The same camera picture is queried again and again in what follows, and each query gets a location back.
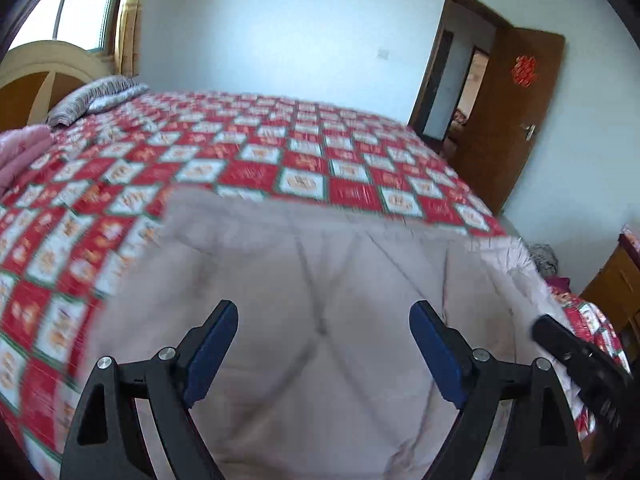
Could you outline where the brown wooden door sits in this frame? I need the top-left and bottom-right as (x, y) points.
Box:
(452, 25), (566, 216)

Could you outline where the light grey quilted jacket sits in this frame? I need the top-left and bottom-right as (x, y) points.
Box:
(82, 190), (583, 480)

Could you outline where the brown door frame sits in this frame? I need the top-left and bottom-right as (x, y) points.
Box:
(407, 0), (516, 143)

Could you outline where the wooden cabinet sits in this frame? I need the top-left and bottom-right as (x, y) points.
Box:
(580, 225), (640, 336)

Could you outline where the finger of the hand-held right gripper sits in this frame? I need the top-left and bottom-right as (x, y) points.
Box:
(532, 314), (635, 431)

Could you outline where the window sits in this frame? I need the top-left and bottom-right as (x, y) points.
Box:
(10, 0), (133, 56)

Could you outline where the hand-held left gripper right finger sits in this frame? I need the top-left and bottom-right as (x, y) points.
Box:
(409, 300), (586, 480)

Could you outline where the dark cloth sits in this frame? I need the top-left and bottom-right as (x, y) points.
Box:
(527, 242), (558, 276)

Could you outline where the yellow patterned curtain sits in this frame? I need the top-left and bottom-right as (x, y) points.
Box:
(114, 0), (153, 78)

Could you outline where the dark inner door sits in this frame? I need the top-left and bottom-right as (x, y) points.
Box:
(422, 30), (453, 138)

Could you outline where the grey patterned pillow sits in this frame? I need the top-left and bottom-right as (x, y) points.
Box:
(87, 85), (151, 113)

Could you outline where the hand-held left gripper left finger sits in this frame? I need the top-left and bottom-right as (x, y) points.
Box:
(59, 300), (239, 480)

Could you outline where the striped pillow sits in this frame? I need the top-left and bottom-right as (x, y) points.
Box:
(46, 75), (143, 127)

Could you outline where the pink folded blanket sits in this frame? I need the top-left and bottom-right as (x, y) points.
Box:
(0, 125), (53, 196)

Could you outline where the red checkered bedspread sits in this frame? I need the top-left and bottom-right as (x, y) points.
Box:
(0, 91), (631, 466)

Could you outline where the cream wooden headboard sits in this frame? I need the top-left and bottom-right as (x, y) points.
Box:
(0, 40), (118, 133)

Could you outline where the red paper door decoration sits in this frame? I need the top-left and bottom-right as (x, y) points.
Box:
(511, 54), (540, 88)

